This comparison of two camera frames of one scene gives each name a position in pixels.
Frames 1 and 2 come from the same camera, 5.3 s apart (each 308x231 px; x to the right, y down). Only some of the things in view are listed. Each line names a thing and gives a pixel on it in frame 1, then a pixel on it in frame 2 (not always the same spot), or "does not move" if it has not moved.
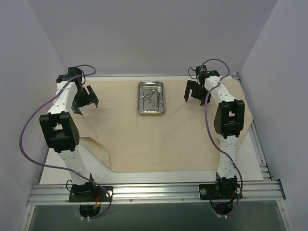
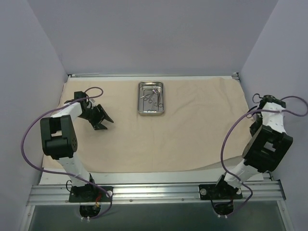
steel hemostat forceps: x=148 y=96 does not move
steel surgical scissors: x=160 y=105 does not move
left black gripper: x=84 y=100 -> x=97 y=116
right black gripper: x=196 y=89 -> x=252 y=127
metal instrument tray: x=150 y=98 does not move
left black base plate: x=89 y=194 does not move
